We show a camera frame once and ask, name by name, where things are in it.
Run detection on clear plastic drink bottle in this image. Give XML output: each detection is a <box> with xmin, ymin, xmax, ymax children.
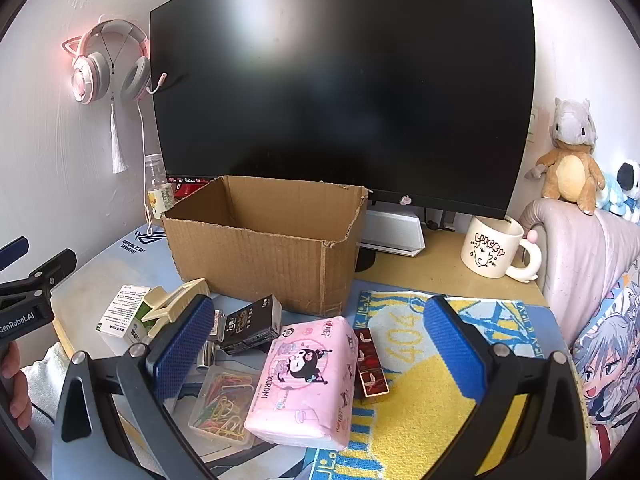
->
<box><xmin>144</xmin><ymin>154</ymin><xmax>176</xmax><ymax>220</ymax></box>

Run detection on glass perfume bottle silver cap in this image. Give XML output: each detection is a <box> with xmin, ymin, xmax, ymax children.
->
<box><xmin>196</xmin><ymin>309</ymin><xmax>230</xmax><ymax>372</ymax></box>

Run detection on pink cartoon tissue pack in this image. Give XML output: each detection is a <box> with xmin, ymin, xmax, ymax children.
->
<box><xmin>244</xmin><ymin>317</ymin><xmax>360</xmax><ymax>451</ymax></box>

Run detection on pink cat-ear headphones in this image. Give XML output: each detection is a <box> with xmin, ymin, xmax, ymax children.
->
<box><xmin>62</xmin><ymin>19</ymin><xmax>170</xmax><ymax>106</ymax></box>

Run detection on white knit clothing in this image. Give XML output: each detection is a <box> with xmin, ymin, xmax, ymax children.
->
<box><xmin>20</xmin><ymin>344</ymin><xmax>76</xmax><ymax>463</ymax></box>

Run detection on beige hair claw clip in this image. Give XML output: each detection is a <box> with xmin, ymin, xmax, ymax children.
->
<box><xmin>141</xmin><ymin>278</ymin><xmax>212</xmax><ymax>333</ymax></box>

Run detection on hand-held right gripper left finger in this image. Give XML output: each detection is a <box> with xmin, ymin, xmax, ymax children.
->
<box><xmin>51</xmin><ymin>294</ymin><xmax>217</xmax><ymax>480</ymax></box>

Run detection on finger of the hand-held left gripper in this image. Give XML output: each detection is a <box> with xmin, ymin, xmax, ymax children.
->
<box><xmin>29</xmin><ymin>249</ymin><xmax>78</xmax><ymax>290</ymax></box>
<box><xmin>0</xmin><ymin>236</ymin><xmax>30</xmax><ymax>271</ymax></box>

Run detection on orange grey plush toy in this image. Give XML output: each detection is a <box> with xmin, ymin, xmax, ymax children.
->
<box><xmin>525</xmin><ymin>97</ymin><xmax>606</xmax><ymax>216</ymax></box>

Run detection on white speaker bar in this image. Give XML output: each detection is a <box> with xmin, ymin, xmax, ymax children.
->
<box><xmin>361</xmin><ymin>208</ymin><xmax>427</xmax><ymax>258</ymax></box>

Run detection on white cartoon mug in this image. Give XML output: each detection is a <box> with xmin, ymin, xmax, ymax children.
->
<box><xmin>460</xmin><ymin>215</ymin><xmax>543</xmax><ymax>283</ymax></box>

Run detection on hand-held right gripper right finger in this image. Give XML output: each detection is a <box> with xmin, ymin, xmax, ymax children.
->
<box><xmin>422</xmin><ymin>295</ymin><xmax>591</xmax><ymax>480</ymax></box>

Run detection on blue white plush toy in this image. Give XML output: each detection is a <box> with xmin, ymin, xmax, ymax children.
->
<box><xmin>597</xmin><ymin>159</ymin><xmax>640</xmax><ymax>223</ymax></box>

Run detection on black computer monitor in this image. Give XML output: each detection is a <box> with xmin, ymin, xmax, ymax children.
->
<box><xmin>149</xmin><ymin>0</ymin><xmax>537</xmax><ymax>221</ymax></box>

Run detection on black tissue pack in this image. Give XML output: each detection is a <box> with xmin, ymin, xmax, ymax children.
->
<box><xmin>220</xmin><ymin>294</ymin><xmax>282</xmax><ymax>357</ymax></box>

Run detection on clear box of paper clips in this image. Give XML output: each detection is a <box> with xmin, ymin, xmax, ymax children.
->
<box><xmin>188</xmin><ymin>364</ymin><xmax>263</xmax><ymax>448</ymax></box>

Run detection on yellow blue towel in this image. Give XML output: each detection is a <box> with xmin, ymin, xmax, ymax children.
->
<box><xmin>302</xmin><ymin>290</ymin><xmax>531</xmax><ymax>480</ymax></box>

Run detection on person's left hand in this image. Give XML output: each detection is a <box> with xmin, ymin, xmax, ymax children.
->
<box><xmin>4</xmin><ymin>341</ymin><xmax>32</xmax><ymax>430</ymax></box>

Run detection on light blue desk mat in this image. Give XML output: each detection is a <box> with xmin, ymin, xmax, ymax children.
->
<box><xmin>50</xmin><ymin>225</ymin><xmax>311</xmax><ymax>480</ymax></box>

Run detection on anime print pillow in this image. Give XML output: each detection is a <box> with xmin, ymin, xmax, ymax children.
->
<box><xmin>570</xmin><ymin>260</ymin><xmax>640</xmax><ymax>461</ymax></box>

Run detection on small red patterned box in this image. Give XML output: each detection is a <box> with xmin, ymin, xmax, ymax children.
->
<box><xmin>356</xmin><ymin>328</ymin><xmax>386</xmax><ymax>373</ymax></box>
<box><xmin>357</xmin><ymin>367</ymin><xmax>390</xmax><ymax>405</ymax></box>

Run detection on green white small carton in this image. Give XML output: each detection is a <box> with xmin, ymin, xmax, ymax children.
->
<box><xmin>97</xmin><ymin>284</ymin><xmax>160</xmax><ymax>345</ymax></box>

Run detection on brown cardboard box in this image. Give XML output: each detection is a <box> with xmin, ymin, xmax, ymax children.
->
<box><xmin>161</xmin><ymin>175</ymin><xmax>370</xmax><ymax>317</ymax></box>

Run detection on black monitor stand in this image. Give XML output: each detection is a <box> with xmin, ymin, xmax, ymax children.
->
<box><xmin>356</xmin><ymin>240</ymin><xmax>377</xmax><ymax>273</ymax></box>

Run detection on white tassel pendant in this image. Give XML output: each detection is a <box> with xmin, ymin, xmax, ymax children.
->
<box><xmin>102</xmin><ymin>27</ymin><xmax>129</xmax><ymax>175</ymax></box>

